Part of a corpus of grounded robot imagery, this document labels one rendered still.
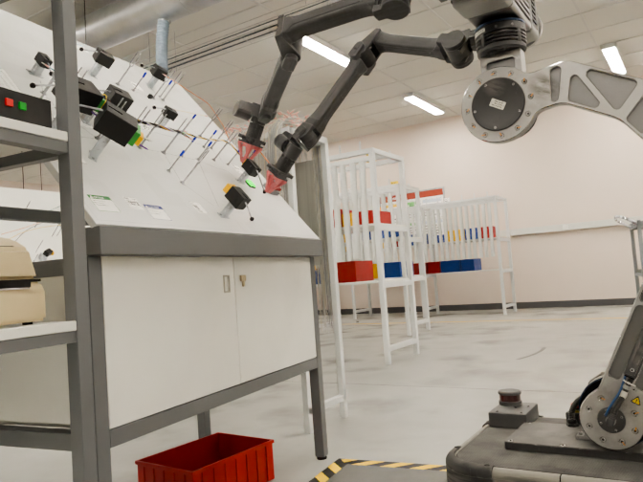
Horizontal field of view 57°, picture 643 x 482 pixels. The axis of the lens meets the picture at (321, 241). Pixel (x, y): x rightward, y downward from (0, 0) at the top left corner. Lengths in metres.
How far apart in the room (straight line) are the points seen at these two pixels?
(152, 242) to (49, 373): 0.39
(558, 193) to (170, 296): 8.70
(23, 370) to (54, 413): 0.14
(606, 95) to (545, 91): 0.14
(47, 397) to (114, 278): 0.31
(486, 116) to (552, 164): 8.37
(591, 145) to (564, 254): 1.70
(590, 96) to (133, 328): 1.25
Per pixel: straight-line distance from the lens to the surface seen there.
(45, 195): 5.73
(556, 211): 9.94
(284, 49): 1.87
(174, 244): 1.61
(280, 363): 2.14
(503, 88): 1.67
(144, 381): 1.58
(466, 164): 10.40
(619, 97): 1.62
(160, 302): 1.61
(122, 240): 1.47
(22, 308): 1.32
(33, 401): 1.61
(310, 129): 2.16
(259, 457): 2.25
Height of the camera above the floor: 0.71
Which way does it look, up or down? 4 degrees up
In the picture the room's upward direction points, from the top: 4 degrees counter-clockwise
